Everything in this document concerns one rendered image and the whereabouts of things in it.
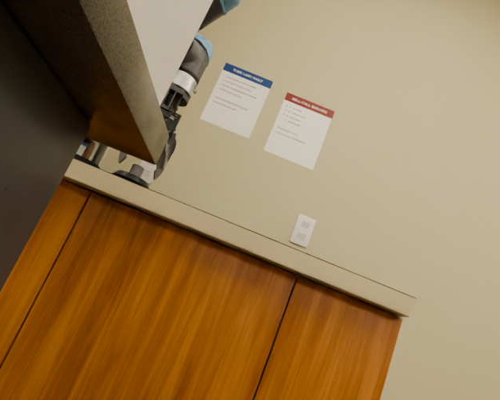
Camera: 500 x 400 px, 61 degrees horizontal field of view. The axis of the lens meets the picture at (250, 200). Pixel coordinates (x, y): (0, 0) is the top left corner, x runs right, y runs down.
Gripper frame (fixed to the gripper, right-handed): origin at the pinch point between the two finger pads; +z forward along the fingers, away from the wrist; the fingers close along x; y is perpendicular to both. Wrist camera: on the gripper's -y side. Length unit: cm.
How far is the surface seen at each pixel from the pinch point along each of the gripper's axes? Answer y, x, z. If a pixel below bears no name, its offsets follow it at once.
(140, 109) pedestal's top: 61, -1, 9
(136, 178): 4.2, 0.6, 3.4
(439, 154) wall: -34, 104, -68
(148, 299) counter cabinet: 13.9, 12.8, 25.8
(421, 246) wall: -34, 107, -28
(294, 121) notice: -50, 45, -57
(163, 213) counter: 15.8, 8.2, 9.6
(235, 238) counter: 19.6, 22.7, 8.8
